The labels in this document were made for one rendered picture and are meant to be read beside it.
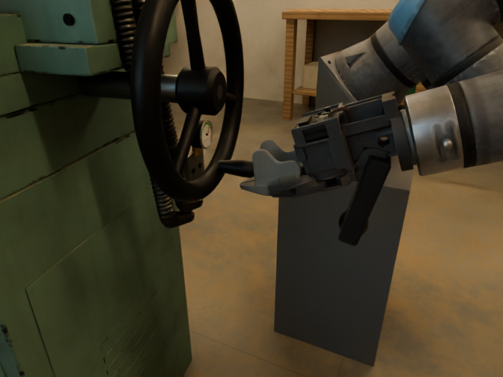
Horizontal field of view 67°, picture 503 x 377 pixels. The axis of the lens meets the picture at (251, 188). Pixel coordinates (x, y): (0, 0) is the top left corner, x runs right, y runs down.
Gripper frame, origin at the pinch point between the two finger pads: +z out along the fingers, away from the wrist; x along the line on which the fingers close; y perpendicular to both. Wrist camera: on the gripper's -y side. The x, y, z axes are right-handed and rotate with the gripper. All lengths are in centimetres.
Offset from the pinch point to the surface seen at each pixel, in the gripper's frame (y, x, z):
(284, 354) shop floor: -65, -32, 24
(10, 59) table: 24.2, 9.5, 17.4
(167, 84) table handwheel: 16.1, -0.1, 6.0
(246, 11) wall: 51, -343, 98
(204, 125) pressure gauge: 5.7, -27.1, 17.6
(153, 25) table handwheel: 21.3, 9.8, -1.1
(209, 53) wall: 28, -349, 153
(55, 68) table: 21.7, 8.7, 12.9
